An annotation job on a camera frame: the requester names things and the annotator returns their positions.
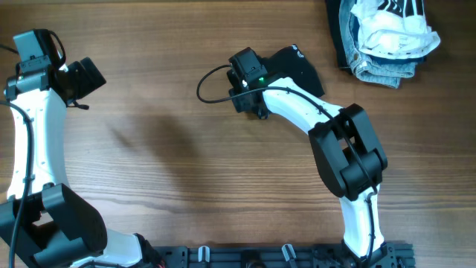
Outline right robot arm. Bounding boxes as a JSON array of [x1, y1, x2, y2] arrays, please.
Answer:
[[227, 45, 387, 267]]

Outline right black camera cable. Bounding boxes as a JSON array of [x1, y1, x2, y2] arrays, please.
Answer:
[[196, 64, 379, 261]]

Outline left black camera cable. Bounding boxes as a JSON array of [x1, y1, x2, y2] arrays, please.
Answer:
[[0, 43, 36, 268]]

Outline folded blue jeans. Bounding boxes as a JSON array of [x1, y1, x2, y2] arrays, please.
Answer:
[[338, 0, 421, 89]]

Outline white printed garment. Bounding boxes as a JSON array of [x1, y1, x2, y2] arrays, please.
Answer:
[[350, 0, 440, 60]]

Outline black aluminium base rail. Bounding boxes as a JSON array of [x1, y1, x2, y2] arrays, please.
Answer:
[[157, 243, 417, 268]]

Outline black t-shirt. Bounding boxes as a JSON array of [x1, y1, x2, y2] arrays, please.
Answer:
[[258, 45, 324, 98]]

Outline black camera cable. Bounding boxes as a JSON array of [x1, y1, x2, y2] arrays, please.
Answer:
[[0, 43, 36, 268], [196, 64, 379, 261]]

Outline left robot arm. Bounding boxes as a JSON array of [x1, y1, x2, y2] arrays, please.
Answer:
[[1, 29, 165, 267]]

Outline black folded garment under jeans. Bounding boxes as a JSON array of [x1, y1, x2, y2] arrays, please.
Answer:
[[325, 0, 353, 75]]

